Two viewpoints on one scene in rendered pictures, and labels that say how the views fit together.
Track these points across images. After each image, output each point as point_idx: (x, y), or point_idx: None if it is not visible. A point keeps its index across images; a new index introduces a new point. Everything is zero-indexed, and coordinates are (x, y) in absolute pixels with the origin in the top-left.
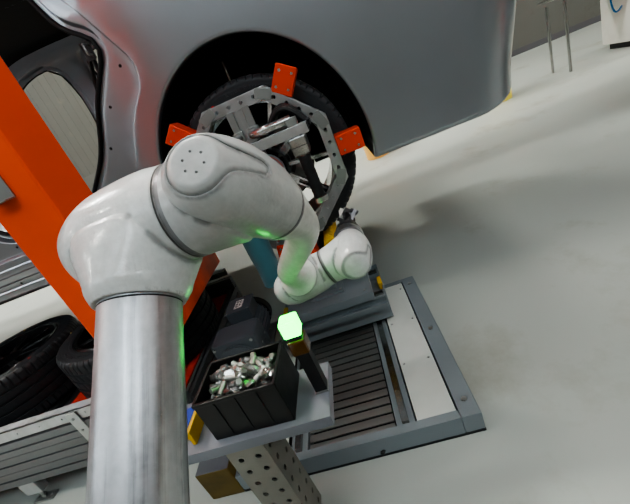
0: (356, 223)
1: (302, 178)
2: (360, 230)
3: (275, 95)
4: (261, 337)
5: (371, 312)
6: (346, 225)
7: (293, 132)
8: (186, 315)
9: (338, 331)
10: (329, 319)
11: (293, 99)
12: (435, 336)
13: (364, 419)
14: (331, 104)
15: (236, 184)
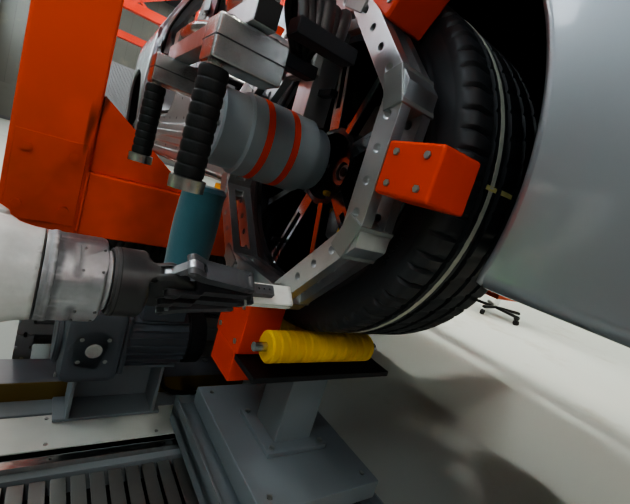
0: (144, 280)
1: (345, 213)
2: (53, 266)
3: (369, 6)
4: (88, 335)
5: None
6: (80, 237)
7: (240, 14)
8: (101, 232)
9: (196, 489)
10: (217, 460)
11: (386, 23)
12: None
13: None
14: (475, 93)
15: None
